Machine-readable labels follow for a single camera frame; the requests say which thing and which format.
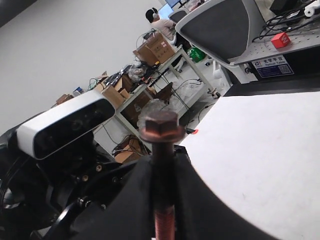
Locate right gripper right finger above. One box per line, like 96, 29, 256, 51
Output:
174, 145, 266, 240

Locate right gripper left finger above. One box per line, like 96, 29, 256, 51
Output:
71, 154, 154, 240

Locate copper hex flange bolt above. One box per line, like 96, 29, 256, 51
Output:
138, 111, 186, 240

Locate flat cardboard box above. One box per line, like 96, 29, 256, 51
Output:
113, 136, 151, 164

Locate small open cardboard box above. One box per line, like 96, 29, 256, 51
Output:
100, 74, 131, 109

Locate large brown cardboard box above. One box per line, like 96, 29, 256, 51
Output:
133, 32, 176, 66

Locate clear crumpled plastic bag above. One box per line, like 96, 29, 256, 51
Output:
138, 98, 174, 126

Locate green bag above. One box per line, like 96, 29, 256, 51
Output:
187, 46, 208, 64

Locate person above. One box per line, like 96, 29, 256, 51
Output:
145, 7, 177, 42

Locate grey mesh office chair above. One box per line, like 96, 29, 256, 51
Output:
174, 0, 266, 85

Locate metal bench with holes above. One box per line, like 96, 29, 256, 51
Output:
234, 9, 320, 83

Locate red cube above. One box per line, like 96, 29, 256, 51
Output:
270, 31, 293, 49

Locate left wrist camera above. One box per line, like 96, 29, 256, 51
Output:
15, 89, 117, 161

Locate white frame desk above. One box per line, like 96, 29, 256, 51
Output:
114, 46, 219, 141

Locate black cable bundle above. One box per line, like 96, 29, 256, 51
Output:
251, 0, 317, 43

